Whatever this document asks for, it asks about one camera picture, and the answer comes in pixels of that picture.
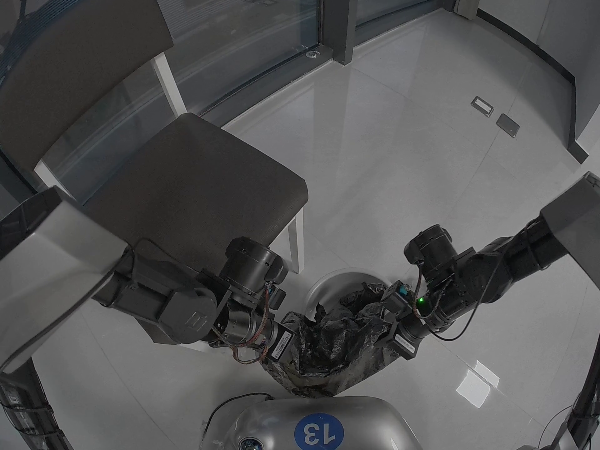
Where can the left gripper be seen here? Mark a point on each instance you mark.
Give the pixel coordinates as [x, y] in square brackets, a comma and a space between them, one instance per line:
[283, 345]

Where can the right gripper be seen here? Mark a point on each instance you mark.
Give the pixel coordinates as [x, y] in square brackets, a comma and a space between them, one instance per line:
[407, 345]

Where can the black plastic bag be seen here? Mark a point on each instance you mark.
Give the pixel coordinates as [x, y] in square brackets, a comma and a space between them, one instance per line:
[328, 345]

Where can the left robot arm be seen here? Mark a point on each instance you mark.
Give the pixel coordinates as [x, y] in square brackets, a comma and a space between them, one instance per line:
[70, 260]

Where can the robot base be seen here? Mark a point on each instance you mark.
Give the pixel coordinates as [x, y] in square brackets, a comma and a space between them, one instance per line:
[365, 420]

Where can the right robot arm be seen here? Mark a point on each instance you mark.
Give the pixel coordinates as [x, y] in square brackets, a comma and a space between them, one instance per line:
[492, 265]

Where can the white trash bin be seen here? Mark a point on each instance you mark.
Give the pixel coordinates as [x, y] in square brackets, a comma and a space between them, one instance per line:
[328, 285]

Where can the dark grey white-framed chair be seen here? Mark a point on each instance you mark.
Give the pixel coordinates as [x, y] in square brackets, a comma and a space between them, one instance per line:
[187, 181]

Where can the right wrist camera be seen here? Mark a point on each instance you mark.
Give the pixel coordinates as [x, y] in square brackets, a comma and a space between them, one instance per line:
[394, 299]

